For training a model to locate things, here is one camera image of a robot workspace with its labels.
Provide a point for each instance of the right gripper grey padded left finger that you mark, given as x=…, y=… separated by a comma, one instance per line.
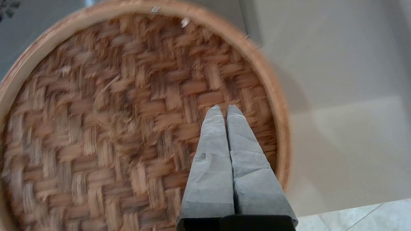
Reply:
x=212, y=166

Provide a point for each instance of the right gripper grey padded right finger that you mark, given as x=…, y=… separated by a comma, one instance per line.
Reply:
x=253, y=179

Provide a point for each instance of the woven bamboo steamer lid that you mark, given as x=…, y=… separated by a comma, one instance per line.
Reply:
x=112, y=128

